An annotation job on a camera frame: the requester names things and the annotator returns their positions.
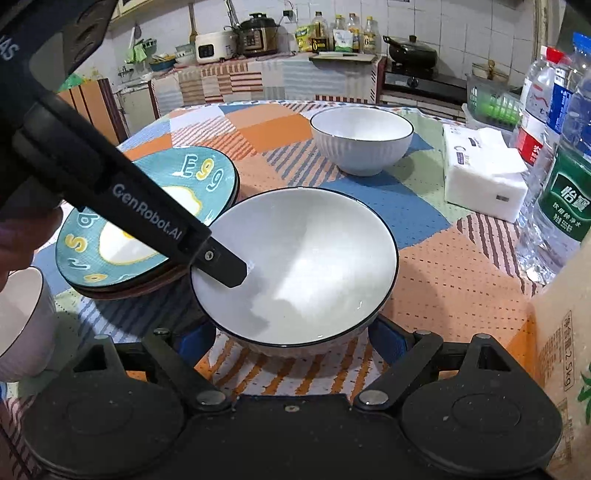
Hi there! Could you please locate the person's left hand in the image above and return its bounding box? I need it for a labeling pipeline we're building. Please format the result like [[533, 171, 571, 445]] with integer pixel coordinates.
[[0, 187, 64, 289]]

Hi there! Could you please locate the black pressure cooker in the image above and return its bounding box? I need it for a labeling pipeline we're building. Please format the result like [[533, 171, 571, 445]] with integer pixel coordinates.
[[237, 13, 280, 57]]

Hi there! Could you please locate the patchwork tablecloth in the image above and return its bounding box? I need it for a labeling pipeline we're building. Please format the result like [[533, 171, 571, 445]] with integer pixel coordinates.
[[0, 99, 551, 464]]

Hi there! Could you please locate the yellow cooking oil bottle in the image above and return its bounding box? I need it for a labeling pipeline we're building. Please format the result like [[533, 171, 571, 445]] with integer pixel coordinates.
[[346, 13, 362, 53], [361, 16, 378, 54], [332, 15, 348, 52]]

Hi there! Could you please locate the plastic basket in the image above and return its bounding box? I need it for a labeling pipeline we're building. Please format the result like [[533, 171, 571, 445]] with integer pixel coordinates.
[[464, 71, 525, 133]]

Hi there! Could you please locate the black gas stove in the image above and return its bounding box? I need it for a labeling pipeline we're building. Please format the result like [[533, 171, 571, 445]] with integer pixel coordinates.
[[385, 68, 468, 94]]

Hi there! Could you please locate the green cloth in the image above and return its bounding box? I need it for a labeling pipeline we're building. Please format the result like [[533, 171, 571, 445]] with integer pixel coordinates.
[[127, 39, 151, 65]]

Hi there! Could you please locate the black wok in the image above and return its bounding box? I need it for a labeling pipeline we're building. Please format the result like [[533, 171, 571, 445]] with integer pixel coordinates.
[[382, 35, 439, 70]]

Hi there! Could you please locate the clear rice bag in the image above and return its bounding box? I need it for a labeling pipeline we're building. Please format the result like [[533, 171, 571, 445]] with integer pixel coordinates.
[[526, 249, 591, 477]]

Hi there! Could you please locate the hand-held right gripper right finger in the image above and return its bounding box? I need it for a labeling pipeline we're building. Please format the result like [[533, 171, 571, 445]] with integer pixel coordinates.
[[353, 316, 523, 412]]

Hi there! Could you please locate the wooden chair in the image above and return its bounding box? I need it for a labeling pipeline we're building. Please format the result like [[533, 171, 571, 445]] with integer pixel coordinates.
[[58, 78, 128, 145]]

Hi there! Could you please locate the yellow snack packet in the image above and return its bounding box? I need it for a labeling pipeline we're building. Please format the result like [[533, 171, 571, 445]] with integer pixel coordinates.
[[294, 25, 315, 53]]

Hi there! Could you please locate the teal fried egg plate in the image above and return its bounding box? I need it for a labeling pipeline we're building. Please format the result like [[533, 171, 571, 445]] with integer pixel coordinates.
[[55, 147, 240, 288]]

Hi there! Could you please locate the white tissue pack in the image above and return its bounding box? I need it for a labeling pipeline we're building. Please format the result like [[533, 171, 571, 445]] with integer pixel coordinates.
[[442, 124, 529, 223]]

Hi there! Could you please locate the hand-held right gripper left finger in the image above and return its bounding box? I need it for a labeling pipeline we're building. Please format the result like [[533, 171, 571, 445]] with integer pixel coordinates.
[[60, 320, 234, 414]]

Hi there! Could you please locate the green label water bottle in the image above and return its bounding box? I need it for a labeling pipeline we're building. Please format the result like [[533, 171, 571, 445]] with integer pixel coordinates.
[[515, 138, 591, 285]]

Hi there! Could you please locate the wooden cutting board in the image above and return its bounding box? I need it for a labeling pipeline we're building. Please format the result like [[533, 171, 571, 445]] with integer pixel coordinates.
[[308, 51, 378, 64]]

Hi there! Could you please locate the white bowl with dark rim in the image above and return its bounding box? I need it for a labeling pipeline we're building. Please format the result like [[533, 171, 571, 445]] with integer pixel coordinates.
[[310, 107, 415, 177], [190, 188, 399, 359], [0, 266, 59, 383]]

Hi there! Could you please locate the red label water bottle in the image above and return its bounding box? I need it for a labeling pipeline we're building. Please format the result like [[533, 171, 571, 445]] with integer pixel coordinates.
[[519, 45, 567, 168]]

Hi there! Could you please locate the patchwork counter curtain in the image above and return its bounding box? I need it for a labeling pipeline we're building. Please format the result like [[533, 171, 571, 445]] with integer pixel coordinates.
[[151, 53, 387, 119]]

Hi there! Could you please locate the blue label water bottle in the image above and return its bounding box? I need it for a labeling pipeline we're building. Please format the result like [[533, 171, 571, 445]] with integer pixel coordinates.
[[547, 31, 591, 154]]

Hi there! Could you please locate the white rice cooker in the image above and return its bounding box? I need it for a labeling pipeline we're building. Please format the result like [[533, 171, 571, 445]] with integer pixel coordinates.
[[195, 30, 239, 64]]

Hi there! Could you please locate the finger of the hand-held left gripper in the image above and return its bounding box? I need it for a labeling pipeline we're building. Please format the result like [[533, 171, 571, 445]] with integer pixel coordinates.
[[190, 236, 249, 289]]

